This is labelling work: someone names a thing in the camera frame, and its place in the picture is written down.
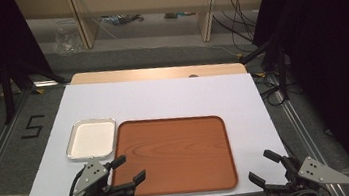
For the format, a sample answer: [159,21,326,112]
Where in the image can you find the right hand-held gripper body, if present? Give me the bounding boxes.
[259,148,349,196]

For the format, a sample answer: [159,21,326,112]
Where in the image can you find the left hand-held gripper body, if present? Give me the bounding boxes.
[66,155,137,196]

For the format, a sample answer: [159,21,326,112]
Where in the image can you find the small white metal tray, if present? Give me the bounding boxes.
[62,115,121,165]

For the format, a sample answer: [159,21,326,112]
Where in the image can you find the brown wood-grain tray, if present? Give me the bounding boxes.
[103,107,241,196]

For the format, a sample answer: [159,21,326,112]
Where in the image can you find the white table board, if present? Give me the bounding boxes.
[9,58,293,196]

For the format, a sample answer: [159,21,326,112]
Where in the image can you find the black stand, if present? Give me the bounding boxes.
[238,35,294,107]
[0,52,73,127]

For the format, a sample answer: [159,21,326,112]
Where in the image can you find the wooden table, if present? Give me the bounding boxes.
[68,52,248,96]

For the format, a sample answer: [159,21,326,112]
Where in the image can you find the clear plastic bag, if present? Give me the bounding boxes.
[49,18,86,57]

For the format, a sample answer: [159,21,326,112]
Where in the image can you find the bluish bundle under shelf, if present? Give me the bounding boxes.
[99,10,146,28]

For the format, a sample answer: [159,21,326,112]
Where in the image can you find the green flat item under shelf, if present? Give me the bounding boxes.
[163,8,198,21]

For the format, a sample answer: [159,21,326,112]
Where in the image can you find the grey right gripper cable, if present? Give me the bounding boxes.
[282,185,331,196]

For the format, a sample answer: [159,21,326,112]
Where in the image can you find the black floor cables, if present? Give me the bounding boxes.
[251,68,298,110]

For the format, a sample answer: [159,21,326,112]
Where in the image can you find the black hanging cables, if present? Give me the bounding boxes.
[210,0,258,49]

